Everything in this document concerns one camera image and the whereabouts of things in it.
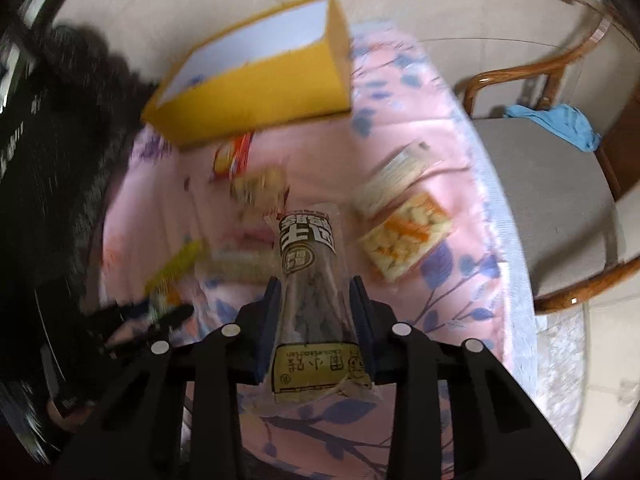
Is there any clear dark snack packet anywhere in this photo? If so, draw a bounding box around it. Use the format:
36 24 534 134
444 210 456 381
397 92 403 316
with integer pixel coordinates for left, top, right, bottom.
255 203 378 416

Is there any yellow stick snack packet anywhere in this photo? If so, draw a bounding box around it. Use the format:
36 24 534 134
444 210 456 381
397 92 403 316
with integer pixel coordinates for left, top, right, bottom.
144 240 206 300

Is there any beige cookie snack packet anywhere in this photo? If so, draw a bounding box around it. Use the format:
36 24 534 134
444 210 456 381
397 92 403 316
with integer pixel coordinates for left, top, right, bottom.
230 166 290 220

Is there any red biscuit snack packet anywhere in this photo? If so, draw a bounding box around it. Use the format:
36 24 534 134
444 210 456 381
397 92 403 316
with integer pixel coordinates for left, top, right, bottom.
210 132 254 181

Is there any orange white cracker packet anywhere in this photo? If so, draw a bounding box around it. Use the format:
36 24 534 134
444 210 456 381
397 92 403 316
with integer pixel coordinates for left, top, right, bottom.
359 192 452 283

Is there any pink floral tablecloth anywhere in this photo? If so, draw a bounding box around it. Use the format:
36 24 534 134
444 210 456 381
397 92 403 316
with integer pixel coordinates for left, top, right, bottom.
100 26 530 479

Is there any white wafer snack packet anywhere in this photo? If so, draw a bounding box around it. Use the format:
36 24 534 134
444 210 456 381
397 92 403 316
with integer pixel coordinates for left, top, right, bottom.
352 141 434 219

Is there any yellow cardboard box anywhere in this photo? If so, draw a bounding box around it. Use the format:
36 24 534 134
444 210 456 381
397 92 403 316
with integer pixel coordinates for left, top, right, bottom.
141 0 352 148

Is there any wooden armchair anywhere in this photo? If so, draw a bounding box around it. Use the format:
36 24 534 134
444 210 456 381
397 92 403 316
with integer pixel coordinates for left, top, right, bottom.
462 14 640 316

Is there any blue cloth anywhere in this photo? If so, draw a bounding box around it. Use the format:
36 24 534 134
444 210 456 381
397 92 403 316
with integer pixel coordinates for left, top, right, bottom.
503 104 602 153

